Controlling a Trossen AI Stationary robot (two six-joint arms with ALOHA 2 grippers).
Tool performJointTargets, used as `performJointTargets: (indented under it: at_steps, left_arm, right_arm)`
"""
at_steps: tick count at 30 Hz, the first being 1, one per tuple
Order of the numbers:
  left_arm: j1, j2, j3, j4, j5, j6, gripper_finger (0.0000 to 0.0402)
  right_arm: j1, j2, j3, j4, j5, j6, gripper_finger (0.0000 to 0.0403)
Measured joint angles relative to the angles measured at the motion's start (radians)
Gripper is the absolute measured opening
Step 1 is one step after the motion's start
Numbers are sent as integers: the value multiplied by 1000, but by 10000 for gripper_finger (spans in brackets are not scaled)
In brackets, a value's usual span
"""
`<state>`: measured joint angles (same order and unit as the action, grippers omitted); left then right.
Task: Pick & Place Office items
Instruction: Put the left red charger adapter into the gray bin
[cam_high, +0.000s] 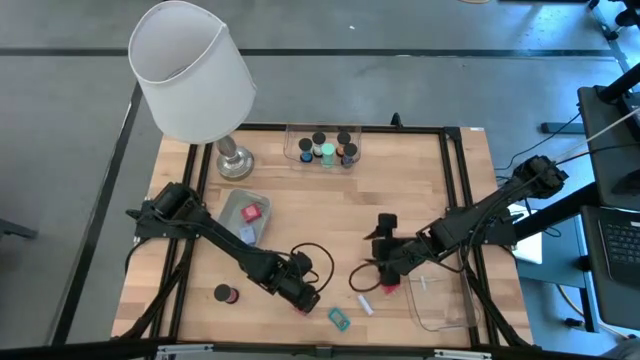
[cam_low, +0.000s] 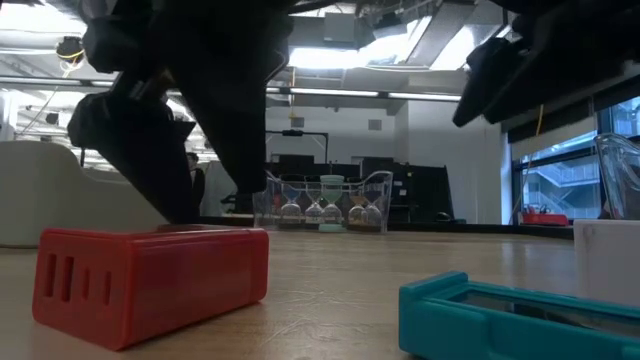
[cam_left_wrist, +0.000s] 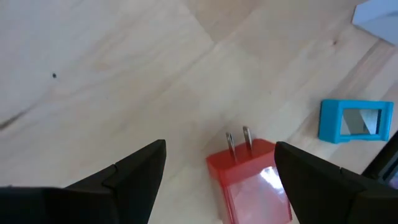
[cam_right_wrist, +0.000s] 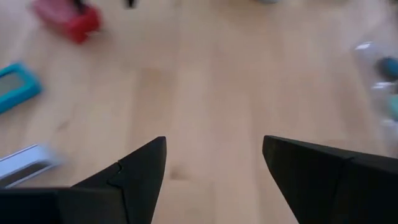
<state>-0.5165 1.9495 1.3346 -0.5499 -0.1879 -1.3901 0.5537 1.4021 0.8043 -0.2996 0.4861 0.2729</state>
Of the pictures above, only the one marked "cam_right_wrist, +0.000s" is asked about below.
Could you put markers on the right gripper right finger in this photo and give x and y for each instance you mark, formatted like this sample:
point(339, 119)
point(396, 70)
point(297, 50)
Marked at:
point(342, 193)

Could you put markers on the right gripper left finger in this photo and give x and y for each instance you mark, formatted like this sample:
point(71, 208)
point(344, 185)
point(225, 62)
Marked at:
point(93, 202)

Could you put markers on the white rectangular stick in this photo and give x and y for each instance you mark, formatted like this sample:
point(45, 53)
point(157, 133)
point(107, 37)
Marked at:
point(25, 158)

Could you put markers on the red USB wall charger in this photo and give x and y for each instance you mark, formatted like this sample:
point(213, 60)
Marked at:
point(71, 21)

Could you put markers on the small clear plastic bin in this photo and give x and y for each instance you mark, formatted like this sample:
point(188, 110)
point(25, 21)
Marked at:
point(367, 49)

